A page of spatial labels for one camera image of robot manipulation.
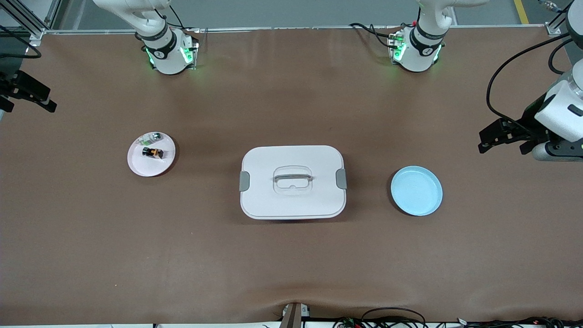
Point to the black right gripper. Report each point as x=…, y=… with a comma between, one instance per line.
x=18, y=86

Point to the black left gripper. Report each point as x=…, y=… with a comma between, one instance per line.
x=531, y=119

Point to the orange and black switch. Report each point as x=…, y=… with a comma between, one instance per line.
x=152, y=152

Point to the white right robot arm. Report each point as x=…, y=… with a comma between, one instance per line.
x=168, y=59

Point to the white lidded storage box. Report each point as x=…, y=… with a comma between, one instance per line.
x=291, y=200

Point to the light blue round plate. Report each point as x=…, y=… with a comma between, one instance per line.
x=416, y=193

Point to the pink round plate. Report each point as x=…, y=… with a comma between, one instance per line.
x=145, y=166

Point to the brown table mat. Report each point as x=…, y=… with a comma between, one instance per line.
x=291, y=105

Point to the aluminium frame post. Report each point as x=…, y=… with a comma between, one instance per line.
x=36, y=32

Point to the aluminium corner frame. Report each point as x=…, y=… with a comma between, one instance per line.
x=553, y=29

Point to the green and clear switch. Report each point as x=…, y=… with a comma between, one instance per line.
x=150, y=138

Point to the silver table edge rail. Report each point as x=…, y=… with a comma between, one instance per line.
x=296, y=28

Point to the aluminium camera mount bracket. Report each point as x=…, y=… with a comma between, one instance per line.
x=292, y=316

